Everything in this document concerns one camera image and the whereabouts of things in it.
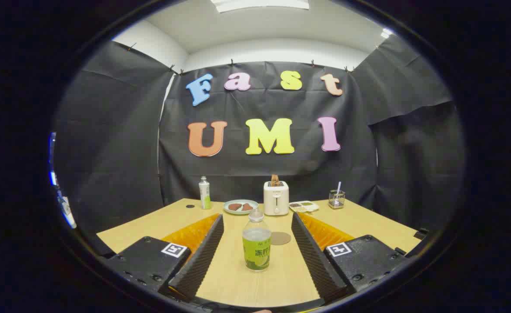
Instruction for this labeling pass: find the white divided snack dish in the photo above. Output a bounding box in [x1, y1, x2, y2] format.
[289, 200, 320, 213]

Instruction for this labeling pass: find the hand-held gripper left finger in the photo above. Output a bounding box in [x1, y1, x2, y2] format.
[105, 213, 224, 303]

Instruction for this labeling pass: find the wire mesh holder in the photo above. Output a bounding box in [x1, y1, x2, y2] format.
[328, 190, 346, 210]

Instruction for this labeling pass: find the small white green bottle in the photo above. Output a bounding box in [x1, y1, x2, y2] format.
[199, 176, 211, 210]

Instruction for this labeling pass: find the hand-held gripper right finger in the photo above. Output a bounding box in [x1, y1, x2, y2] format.
[291, 212, 412, 303]

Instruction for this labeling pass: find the green label juice bottle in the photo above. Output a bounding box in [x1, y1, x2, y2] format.
[242, 209, 272, 272]

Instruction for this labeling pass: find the wooden table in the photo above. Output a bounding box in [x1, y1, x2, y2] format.
[97, 198, 421, 308]

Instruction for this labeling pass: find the white toaster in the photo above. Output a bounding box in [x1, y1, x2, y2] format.
[263, 180, 290, 216]

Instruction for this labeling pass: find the pale green plate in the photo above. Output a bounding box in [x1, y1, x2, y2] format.
[224, 199, 259, 215]

